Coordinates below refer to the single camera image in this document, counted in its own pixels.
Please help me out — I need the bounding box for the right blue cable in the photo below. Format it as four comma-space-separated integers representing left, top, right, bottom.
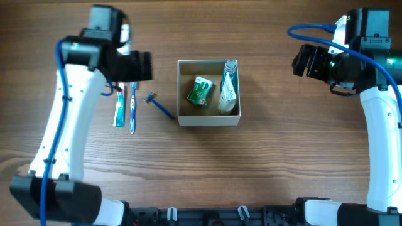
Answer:
286, 23, 402, 120

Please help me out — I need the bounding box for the blue white toothbrush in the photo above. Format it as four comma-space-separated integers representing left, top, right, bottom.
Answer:
130, 82, 137, 134

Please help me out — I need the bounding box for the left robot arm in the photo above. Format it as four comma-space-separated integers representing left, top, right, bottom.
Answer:
10, 4, 152, 225

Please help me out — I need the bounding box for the left blue cable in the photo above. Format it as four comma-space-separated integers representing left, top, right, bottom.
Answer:
39, 39, 114, 226

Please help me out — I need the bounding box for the white open cardboard box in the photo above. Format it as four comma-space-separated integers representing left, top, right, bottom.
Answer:
177, 60, 241, 126

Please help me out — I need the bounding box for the blue disposable razor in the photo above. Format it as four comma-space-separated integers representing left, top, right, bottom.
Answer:
143, 91, 175, 120

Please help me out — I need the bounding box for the blue cable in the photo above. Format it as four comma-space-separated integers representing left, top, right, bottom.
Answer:
39, 39, 114, 226
286, 23, 402, 120

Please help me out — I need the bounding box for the teal toothpaste tube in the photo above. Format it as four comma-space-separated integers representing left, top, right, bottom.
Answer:
113, 83, 125, 127

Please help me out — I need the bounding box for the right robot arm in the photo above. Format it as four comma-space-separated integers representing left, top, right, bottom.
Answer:
289, 8, 401, 225

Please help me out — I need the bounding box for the green soap packet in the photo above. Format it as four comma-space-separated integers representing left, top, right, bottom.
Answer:
187, 76, 213, 105

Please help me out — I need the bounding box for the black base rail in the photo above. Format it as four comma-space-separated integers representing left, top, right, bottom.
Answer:
131, 205, 307, 226

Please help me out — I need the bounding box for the blue mouthwash bottle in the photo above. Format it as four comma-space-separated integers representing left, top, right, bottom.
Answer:
220, 60, 238, 94

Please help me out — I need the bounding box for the white lotion tube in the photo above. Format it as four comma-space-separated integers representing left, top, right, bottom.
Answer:
218, 72, 237, 115

